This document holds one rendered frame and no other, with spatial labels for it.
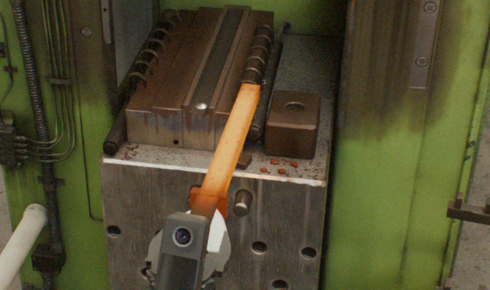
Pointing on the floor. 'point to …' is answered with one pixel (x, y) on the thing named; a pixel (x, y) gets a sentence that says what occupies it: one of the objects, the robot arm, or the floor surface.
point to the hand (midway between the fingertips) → (205, 210)
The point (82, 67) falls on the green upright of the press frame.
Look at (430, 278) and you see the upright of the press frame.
